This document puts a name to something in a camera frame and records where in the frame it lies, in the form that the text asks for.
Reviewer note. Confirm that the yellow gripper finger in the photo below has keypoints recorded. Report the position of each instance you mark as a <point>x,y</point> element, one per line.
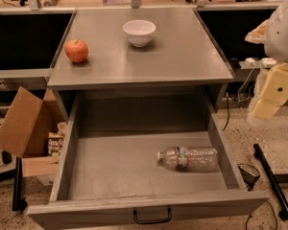
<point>274,93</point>
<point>257,35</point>

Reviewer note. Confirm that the clear plastic water bottle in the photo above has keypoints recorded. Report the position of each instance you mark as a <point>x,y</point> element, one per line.
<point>188,159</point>

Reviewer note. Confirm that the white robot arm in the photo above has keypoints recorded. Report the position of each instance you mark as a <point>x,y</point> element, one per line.
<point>275,47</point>

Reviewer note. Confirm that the grey cabinet with counter top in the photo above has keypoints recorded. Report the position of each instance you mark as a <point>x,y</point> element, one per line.
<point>178,72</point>

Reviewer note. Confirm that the open grey top drawer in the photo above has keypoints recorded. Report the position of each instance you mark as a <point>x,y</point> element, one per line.
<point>108,168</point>

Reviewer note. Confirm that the white power strip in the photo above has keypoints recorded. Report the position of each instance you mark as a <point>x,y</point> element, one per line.
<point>266,62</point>

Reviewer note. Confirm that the small black floor device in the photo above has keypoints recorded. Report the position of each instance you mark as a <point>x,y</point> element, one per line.
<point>248,176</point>

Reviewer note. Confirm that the white ceramic bowl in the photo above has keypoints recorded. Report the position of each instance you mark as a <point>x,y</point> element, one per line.
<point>139,32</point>

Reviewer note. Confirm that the black floor stand bar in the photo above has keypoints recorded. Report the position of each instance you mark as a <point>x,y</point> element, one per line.
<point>275,180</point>

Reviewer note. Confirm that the red apple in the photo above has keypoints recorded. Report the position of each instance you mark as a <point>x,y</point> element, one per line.
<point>76,50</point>

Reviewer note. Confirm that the white paper cup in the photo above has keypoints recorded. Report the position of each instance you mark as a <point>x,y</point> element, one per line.
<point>62,127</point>

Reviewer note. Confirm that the snack bag in box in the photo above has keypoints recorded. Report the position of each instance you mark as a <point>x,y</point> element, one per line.
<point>54,144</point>

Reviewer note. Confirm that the brown cardboard box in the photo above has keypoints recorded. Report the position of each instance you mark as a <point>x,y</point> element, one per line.
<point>25,130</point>

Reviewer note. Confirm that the black stand leg left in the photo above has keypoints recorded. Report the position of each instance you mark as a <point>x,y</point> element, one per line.
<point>19,203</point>

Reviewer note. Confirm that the black drawer handle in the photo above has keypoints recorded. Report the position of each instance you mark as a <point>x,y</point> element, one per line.
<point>152,215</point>

